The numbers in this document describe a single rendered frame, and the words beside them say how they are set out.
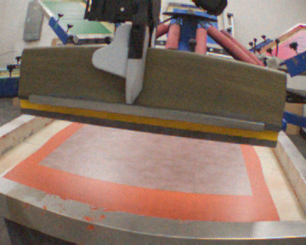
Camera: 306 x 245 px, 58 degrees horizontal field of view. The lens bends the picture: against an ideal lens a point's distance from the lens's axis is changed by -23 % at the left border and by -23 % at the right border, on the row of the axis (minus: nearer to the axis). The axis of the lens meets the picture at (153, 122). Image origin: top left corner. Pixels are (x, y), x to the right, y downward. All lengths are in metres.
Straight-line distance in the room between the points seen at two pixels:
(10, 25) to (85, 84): 5.79
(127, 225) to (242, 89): 0.20
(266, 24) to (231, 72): 4.76
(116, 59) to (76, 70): 0.06
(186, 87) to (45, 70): 0.18
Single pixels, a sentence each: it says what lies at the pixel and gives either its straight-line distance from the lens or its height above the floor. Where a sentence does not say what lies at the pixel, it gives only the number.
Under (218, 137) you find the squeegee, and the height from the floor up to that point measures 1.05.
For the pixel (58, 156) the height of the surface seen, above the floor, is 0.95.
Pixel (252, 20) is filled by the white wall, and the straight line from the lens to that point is 5.07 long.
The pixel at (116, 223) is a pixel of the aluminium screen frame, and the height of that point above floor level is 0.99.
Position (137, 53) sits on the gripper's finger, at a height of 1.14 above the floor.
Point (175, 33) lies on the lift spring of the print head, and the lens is 1.46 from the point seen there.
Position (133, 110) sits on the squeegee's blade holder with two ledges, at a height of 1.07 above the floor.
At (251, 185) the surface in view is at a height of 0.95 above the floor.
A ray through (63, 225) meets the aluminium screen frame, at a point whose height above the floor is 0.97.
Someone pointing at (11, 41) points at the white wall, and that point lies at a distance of 6.10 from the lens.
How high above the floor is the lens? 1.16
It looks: 14 degrees down
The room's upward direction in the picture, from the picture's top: 5 degrees clockwise
